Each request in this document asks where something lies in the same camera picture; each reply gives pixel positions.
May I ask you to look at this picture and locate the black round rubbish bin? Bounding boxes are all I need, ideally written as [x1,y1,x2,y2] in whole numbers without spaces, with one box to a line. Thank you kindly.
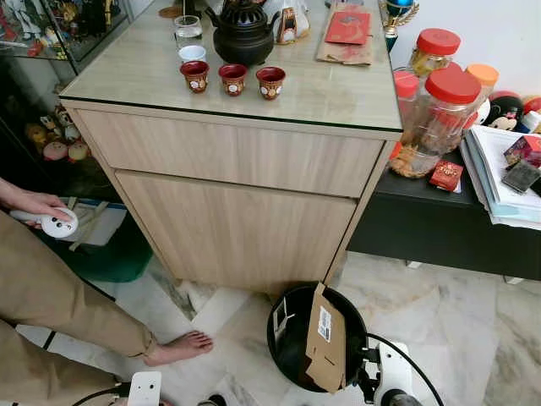
[267,283,370,394]

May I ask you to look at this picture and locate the small white cup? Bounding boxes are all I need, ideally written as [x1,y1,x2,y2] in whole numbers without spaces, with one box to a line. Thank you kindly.
[178,45,207,63]

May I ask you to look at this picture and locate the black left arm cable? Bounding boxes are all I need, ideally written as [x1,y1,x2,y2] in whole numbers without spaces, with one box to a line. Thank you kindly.
[72,382,132,406]

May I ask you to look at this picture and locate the glass display cabinet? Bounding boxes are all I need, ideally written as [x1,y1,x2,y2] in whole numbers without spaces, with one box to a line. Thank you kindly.
[0,0,132,200]

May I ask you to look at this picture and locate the white handheld controller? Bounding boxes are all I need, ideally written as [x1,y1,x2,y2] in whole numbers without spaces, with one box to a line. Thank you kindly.
[10,207,79,239]

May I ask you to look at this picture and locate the stack of white papers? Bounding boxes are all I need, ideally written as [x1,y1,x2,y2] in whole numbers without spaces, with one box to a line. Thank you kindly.
[461,125,541,231]

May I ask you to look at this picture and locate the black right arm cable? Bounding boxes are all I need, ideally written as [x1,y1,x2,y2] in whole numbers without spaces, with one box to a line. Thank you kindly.
[365,332,445,406]

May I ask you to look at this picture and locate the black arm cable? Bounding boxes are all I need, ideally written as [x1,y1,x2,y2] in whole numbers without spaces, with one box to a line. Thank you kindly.
[72,382,132,406]
[365,332,445,406]

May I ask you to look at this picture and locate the slim red-lid plastic jar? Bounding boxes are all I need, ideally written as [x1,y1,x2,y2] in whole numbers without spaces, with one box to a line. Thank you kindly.
[393,69,421,128]

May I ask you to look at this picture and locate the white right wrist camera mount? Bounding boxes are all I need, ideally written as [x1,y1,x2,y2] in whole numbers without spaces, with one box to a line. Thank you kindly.
[376,341,413,405]

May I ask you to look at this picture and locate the red envelope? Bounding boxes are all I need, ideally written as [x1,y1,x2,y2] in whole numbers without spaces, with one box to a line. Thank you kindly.
[325,8,373,46]

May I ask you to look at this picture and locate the white and gold figurine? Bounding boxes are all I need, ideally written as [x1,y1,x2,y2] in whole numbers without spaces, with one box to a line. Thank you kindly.
[275,0,311,45]

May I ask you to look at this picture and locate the clear drinking glass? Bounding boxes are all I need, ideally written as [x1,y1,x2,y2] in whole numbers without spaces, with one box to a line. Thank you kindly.
[173,15,204,47]

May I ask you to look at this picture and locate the small red packet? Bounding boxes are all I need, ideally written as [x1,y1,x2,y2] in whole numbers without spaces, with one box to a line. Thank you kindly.
[429,160,464,193]

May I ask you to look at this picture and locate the red-lid jar with snacks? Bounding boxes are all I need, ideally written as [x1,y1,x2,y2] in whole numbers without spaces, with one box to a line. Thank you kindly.
[410,28,462,81]

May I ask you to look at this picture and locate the brown cardboard box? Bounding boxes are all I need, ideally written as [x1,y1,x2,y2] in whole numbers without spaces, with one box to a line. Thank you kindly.
[303,283,347,394]

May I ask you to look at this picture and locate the person's bare hand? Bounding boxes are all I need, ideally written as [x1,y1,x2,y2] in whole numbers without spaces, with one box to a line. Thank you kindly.
[0,178,75,225]

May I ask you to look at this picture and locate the black cast iron teapot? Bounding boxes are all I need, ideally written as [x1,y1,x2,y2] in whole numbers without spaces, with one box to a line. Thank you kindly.
[205,0,281,67]

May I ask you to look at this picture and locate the red gift box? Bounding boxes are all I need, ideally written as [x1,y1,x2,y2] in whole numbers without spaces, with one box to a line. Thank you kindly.
[505,135,541,167]

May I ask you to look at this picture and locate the red ceramic tea cup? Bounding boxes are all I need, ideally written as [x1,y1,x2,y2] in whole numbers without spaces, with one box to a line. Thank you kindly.
[179,60,210,94]
[218,63,249,97]
[255,66,287,101]

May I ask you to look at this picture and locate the black low console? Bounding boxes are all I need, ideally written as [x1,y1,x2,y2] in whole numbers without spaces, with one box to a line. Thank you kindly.
[347,152,541,282]

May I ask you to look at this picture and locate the round black and red doll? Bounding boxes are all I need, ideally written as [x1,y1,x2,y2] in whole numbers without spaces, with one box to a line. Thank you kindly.
[490,91,529,132]

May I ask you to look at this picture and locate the green plastic basket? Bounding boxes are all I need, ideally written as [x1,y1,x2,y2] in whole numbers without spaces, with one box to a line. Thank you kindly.
[68,216,155,283]

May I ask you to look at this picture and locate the gold and blue trophy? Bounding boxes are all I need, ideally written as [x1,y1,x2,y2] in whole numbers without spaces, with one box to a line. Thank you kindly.
[378,0,421,52]

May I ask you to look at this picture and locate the brown paper bag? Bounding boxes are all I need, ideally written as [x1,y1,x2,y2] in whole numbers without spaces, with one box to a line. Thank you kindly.
[315,3,375,67]

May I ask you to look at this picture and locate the light wooden cabinet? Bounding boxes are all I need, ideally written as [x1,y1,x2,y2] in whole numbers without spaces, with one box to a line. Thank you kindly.
[57,0,404,294]

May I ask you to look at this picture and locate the khaki trouser leg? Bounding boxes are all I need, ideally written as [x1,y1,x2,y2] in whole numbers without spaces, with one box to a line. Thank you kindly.
[0,211,159,358]
[0,321,115,406]

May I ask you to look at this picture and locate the large red-lid plastic jar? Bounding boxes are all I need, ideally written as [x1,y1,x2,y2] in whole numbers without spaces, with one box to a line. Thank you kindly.
[391,66,483,180]

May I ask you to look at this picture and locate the white strapped box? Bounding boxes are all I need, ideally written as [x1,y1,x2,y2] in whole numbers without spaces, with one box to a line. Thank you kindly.
[63,196,128,248]

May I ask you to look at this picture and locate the orange-lid plastic jar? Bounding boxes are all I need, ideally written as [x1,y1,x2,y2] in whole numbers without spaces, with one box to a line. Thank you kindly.
[465,63,500,111]

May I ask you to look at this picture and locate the person's bare foot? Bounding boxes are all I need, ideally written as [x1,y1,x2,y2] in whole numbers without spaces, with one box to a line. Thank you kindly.
[142,331,215,367]

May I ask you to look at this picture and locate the small yellow round figurine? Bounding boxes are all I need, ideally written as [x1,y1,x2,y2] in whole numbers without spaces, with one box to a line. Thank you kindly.
[25,123,48,145]

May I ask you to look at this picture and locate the dark grey packet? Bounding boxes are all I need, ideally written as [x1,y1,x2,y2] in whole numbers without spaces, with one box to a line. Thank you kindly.
[501,161,541,194]

